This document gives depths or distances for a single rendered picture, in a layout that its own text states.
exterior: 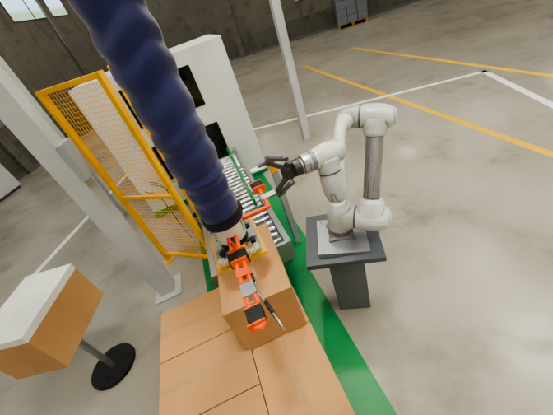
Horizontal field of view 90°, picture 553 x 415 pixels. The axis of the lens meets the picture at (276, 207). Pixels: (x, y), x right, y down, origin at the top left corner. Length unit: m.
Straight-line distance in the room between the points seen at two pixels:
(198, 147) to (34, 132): 1.54
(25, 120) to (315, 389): 2.46
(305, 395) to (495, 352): 1.32
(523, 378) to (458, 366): 0.33
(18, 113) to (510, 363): 3.55
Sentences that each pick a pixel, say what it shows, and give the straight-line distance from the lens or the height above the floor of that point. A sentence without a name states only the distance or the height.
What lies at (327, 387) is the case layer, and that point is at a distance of 1.74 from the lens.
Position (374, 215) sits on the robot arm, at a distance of 1.78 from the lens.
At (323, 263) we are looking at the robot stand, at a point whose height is 0.75.
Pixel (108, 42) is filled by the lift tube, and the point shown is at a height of 2.20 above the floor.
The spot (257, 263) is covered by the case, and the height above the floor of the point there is 0.94.
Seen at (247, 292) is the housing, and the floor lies 1.25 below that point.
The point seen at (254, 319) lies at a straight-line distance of 1.14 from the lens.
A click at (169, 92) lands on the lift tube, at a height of 2.00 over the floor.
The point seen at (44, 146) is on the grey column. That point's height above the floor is 1.80.
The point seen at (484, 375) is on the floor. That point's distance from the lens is 2.40.
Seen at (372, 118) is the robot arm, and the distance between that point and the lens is 1.69.
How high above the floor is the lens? 2.17
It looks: 36 degrees down
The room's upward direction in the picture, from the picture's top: 20 degrees counter-clockwise
